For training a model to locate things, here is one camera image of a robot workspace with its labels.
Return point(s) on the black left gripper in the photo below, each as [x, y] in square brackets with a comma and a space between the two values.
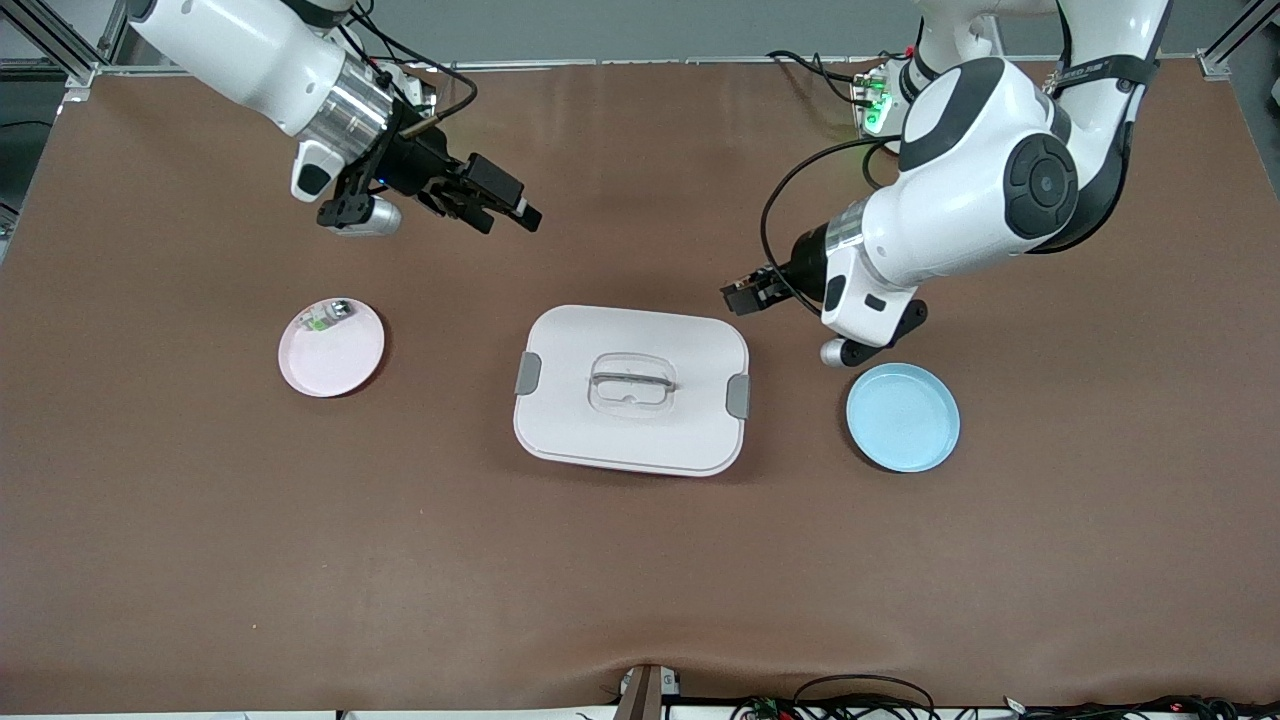
[803, 262]

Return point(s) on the aluminium frame post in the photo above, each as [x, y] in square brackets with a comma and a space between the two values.
[1215, 62]
[70, 55]

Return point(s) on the pale pink round plate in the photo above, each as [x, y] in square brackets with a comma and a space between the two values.
[335, 362]

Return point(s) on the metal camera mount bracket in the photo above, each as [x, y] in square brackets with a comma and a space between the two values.
[645, 695]

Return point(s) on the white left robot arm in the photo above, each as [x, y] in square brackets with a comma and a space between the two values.
[960, 200]

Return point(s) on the aluminium table edge rail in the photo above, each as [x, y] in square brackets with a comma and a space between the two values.
[600, 63]

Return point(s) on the light blue round plate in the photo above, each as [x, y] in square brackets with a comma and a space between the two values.
[900, 420]

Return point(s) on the orange and black switch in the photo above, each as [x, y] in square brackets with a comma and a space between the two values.
[757, 280]

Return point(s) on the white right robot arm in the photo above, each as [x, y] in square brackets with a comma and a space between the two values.
[240, 50]

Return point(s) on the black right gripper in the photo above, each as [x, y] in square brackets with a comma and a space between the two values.
[416, 165]

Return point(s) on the grey box latch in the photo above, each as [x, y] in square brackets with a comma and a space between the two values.
[738, 396]
[527, 373]

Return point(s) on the white lidded plastic box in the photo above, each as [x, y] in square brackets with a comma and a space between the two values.
[600, 440]

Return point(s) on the green and white switch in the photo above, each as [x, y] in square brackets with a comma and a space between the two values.
[320, 320]

